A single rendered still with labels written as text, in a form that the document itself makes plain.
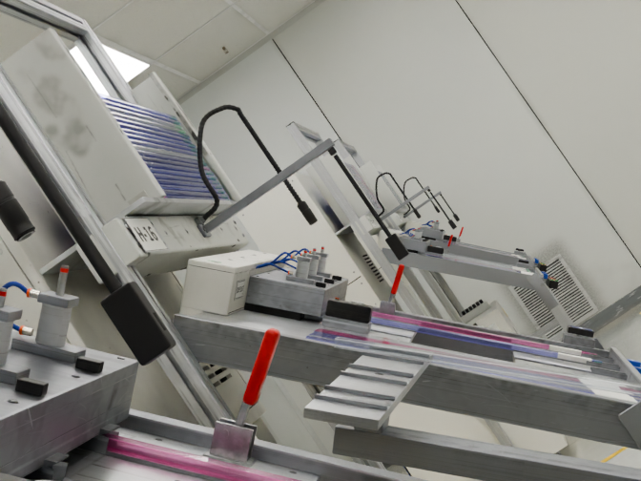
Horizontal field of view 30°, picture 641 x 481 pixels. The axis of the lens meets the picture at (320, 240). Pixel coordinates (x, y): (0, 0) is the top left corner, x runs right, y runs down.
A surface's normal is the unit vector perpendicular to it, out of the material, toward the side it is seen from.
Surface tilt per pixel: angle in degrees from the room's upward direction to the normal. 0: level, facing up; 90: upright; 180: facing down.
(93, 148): 90
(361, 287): 90
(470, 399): 90
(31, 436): 136
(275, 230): 90
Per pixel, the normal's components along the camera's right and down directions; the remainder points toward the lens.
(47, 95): -0.14, 0.03
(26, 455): 0.97, 0.21
